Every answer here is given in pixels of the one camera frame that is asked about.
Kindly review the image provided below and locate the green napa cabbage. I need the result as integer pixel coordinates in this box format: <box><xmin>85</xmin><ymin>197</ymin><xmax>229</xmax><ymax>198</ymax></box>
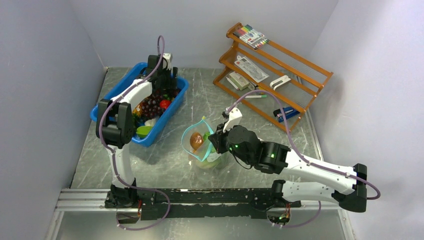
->
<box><xmin>202</xmin><ymin>132</ymin><xmax>211</xmax><ymax>141</ymax></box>

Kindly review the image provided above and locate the clear zip top bag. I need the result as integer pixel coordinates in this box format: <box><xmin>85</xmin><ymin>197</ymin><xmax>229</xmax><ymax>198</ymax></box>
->
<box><xmin>181</xmin><ymin>116</ymin><xmax>228</xmax><ymax>170</ymax></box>

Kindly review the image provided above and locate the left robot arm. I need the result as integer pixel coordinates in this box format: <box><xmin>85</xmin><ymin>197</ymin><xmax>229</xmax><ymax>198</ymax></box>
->
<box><xmin>91</xmin><ymin>53</ymin><xmax>188</xmax><ymax>209</ymax></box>

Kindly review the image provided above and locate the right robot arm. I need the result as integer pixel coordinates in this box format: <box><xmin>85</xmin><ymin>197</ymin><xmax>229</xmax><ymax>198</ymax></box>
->
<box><xmin>208</xmin><ymin>125</ymin><xmax>367</xmax><ymax>213</ymax></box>

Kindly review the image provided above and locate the green capped white marker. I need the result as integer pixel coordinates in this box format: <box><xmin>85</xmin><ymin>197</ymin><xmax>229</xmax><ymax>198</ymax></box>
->
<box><xmin>245</xmin><ymin>95</ymin><xmax>267</xmax><ymax>99</ymax></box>

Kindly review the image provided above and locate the green white box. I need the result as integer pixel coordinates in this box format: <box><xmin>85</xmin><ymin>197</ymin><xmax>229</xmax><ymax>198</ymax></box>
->
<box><xmin>227</xmin><ymin>71</ymin><xmax>249</xmax><ymax>91</ymax></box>

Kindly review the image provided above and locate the red tomato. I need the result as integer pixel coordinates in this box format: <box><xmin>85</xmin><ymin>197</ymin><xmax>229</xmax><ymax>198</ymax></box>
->
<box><xmin>159</xmin><ymin>99</ymin><xmax>172</xmax><ymax>110</ymax></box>

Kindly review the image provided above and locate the blue plastic bin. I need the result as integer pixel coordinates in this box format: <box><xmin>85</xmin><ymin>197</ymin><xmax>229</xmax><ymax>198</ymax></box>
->
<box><xmin>104</xmin><ymin>62</ymin><xmax>189</xmax><ymax>147</ymax></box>

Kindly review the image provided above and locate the purple grapes bunch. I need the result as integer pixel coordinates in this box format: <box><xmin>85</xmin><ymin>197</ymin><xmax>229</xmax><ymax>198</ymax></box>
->
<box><xmin>140</xmin><ymin>93</ymin><xmax>165</xmax><ymax>121</ymax></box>

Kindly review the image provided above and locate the blue stapler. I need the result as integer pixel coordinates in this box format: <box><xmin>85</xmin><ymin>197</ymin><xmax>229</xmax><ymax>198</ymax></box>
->
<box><xmin>273</xmin><ymin>106</ymin><xmax>300</xmax><ymax>123</ymax></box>

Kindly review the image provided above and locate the green lime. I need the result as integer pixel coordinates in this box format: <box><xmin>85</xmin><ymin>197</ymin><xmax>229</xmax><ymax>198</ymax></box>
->
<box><xmin>135</xmin><ymin>125</ymin><xmax>153</xmax><ymax>139</ymax></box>

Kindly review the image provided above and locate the packaged item in blister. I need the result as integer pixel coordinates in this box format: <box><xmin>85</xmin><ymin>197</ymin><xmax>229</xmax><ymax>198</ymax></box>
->
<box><xmin>234</xmin><ymin>55</ymin><xmax>269</xmax><ymax>83</ymax></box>

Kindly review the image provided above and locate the white stapler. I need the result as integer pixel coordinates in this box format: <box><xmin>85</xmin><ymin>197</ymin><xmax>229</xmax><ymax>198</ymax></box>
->
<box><xmin>269</xmin><ymin>75</ymin><xmax>292</xmax><ymax>91</ymax></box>

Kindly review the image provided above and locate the pack of coloured markers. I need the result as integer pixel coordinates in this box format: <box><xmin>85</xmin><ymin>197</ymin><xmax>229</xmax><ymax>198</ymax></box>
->
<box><xmin>232</xmin><ymin>24</ymin><xmax>270</xmax><ymax>50</ymax></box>

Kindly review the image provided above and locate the orange wooden shelf rack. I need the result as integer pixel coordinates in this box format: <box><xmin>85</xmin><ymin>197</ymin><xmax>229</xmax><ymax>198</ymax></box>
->
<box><xmin>213</xmin><ymin>22</ymin><xmax>333</xmax><ymax>131</ymax></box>

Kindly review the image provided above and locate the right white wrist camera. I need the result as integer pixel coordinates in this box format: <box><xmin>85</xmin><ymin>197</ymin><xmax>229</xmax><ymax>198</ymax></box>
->
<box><xmin>223</xmin><ymin>107</ymin><xmax>243</xmax><ymax>133</ymax></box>

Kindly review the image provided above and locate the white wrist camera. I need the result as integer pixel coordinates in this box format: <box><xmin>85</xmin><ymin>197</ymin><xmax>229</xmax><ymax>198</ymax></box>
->
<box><xmin>162</xmin><ymin>53</ymin><xmax>173</xmax><ymax>71</ymax></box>
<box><xmin>223</xmin><ymin>107</ymin><xmax>243</xmax><ymax>133</ymax></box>

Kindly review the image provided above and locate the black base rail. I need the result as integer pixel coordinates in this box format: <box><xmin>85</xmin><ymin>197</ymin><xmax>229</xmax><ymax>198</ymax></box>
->
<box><xmin>137</xmin><ymin>188</ymin><xmax>301</xmax><ymax>220</ymax></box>

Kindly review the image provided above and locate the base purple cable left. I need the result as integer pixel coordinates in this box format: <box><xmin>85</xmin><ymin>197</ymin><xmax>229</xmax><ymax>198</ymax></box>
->
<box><xmin>115</xmin><ymin>188</ymin><xmax>172</xmax><ymax>232</ymax></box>

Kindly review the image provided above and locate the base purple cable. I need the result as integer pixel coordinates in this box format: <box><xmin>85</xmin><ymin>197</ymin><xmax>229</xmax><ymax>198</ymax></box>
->
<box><xmin>115</xmin><ymin>188</ymin><xmax>172</xmax><ymax>232</ymax></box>
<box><xmin>271</xmin><ymin>200</ymin><xmax>322</xmax><ymax>229</ymax></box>

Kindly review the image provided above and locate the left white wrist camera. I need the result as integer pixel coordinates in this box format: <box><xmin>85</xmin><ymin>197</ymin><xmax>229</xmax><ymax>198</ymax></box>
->
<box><xmin>162</xmin><ymin>53</ymin><xmax>173</xmax><ymax>71</ymax></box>

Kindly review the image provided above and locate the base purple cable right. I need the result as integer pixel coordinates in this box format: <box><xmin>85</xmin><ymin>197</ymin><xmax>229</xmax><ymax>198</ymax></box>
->
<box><xmin>271</xmin><ymin>200</ymin><xmax>322</xmax><ymax>229</ymax></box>

